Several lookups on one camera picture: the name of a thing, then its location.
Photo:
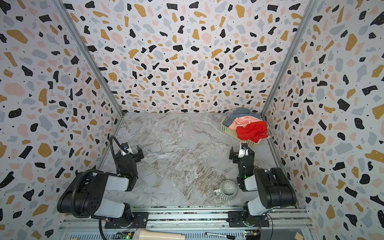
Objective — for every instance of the aluminium corner post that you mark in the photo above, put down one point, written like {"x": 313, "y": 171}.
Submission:
{"x": 65, "y": 16}
{"x": 290, "y": 54}

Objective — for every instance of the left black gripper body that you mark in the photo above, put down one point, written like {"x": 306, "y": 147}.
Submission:
{"x": 134, "y": 154}

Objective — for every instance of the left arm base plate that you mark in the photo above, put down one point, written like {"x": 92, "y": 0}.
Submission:
{"x": 135, "y": 220}

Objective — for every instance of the pink t shirt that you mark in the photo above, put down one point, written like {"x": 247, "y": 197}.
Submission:
{"x": 243, "y": 122}

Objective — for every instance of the small wooden block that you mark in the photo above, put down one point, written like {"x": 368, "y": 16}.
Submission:
{"x": 298, "y": 236}

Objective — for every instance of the green circuit board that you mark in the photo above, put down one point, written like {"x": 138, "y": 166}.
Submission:
{"x": 126, "y": 235}

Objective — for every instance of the pale green plastic basket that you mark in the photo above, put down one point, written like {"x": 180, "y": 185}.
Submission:
{"x": 225, "y": 129}

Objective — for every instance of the black marker pen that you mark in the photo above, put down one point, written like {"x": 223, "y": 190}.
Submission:
{"x": 230, "y": 237}

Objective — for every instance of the beige cylinder roll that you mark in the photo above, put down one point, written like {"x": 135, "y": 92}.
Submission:
{"x": 150, "y": 235}

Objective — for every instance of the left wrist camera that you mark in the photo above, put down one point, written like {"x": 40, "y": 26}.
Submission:
{"x": 126, "y": 148}

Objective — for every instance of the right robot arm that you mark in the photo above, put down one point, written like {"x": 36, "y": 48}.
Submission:
{"x": 272, "y": 186}

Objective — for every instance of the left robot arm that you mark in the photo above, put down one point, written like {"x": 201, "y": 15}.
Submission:
{"x": 84, "y": 197}

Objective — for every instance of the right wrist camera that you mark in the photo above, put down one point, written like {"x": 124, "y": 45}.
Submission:
{"x": 243, "y": 151}

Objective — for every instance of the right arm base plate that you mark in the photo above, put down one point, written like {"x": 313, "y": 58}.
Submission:
{"x": 239, "y": 219}

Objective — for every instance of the red t shirt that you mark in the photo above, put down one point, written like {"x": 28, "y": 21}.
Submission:
{"x": 253, "y": 132}

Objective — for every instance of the aluminium rail frame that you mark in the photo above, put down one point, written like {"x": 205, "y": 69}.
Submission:
{"x": 194, "y": 222}

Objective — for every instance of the right aluminium corner post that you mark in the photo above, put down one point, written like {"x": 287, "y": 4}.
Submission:
{"x": 290, "y": 54}

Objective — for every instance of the left aluminium corner post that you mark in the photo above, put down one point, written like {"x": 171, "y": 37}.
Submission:
{"x": 65, "y": 16}

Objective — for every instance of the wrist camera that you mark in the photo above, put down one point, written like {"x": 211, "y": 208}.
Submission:
{"x": 243, "y": 151}
{"x": 126, "y": 148}

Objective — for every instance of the grey-blue t shirt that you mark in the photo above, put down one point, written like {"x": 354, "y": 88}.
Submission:
{"x": 242, "y": 112}

